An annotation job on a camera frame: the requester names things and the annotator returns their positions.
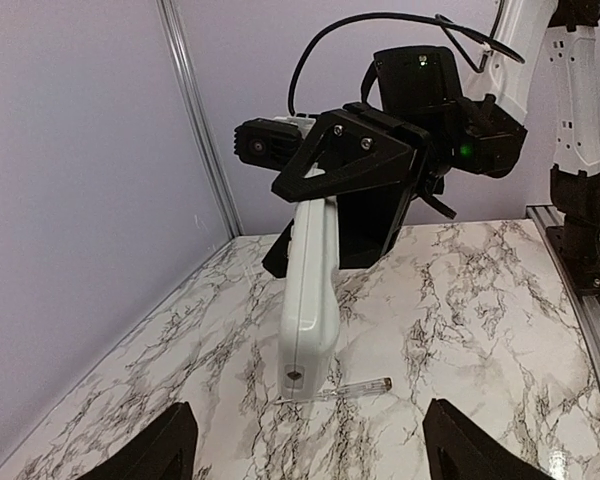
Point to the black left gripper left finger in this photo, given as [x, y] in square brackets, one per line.
[164, 449]

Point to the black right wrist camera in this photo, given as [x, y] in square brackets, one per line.
[270, 143]

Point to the aluminium frame corner post left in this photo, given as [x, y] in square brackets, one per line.
[183, 65]

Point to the white remote control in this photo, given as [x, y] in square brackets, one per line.
[310, 320]

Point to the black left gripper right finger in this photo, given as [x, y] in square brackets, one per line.
[457, 448]

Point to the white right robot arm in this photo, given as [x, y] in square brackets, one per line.
[565, 30]

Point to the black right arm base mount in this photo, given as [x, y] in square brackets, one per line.
[579, 256]

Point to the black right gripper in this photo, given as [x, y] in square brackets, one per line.
[350, 176]

